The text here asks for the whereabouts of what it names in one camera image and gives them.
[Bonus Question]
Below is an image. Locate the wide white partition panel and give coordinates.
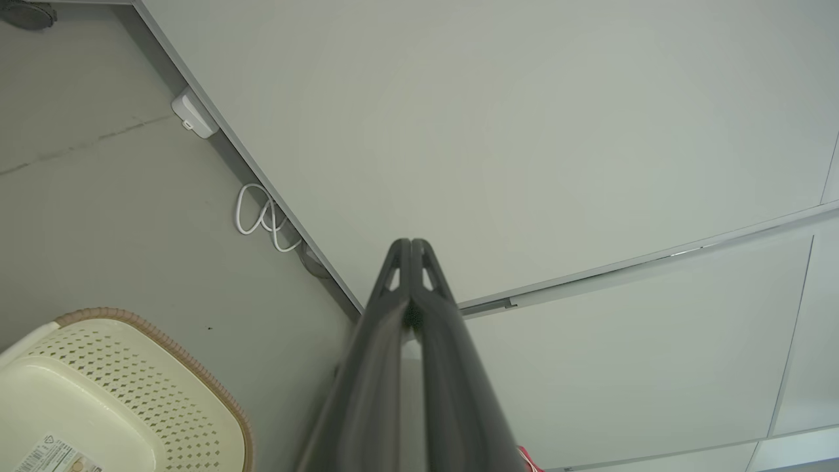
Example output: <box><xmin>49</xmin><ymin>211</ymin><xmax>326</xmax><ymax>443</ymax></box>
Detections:
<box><xmin>131</xmin><ymin>0</ymin><xmax>839</xmax><ymax>319</ymax></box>

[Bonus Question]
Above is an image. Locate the white power strip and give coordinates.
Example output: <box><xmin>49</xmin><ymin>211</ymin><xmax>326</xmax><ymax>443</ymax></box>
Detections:
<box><xmin>171</xmin><ymin>87</ymin><xmax>220</xmax><ymax>140</ymax></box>

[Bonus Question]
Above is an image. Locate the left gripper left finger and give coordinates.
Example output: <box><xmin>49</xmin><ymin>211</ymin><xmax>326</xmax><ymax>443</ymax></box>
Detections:
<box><xmin>295</xmin><ymin>237</ymin><xmax>412</xmax><ymax>472</ymax></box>

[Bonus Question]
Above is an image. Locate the white floor cable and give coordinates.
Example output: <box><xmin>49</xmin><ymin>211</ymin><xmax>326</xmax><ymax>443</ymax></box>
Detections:
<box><xmin>234</xmin><ymin>183</ymin><xmax>304</xmax><ymax>254</ymax></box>

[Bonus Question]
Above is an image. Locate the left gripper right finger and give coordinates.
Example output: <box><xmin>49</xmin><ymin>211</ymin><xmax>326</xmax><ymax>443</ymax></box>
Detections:
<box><xmin>411</xmin><ymin>237</ymin><xmax>526</xmax><ymax>472</ymax></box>

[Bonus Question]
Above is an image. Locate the black caster wheel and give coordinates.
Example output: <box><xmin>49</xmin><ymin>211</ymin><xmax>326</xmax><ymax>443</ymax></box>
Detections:
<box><xmin>0</xmin><ymin>0</ymin><xmax>58</xmax><ymax>31</ymax></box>

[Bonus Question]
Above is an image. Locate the white printed basket sticker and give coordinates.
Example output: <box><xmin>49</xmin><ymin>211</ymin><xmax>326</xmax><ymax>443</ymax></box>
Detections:
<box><xmin>12</xmin><ymin>434</ymin><xmax>104</xmax><ymax>472</ymax></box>

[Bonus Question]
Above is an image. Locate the cream perforated laundry basket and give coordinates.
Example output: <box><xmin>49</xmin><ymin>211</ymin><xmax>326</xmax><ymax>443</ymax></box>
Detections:
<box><xmin>0</xmin><ymin>306</ymin><xmax>256</xmax><ymax>472</ymax></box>

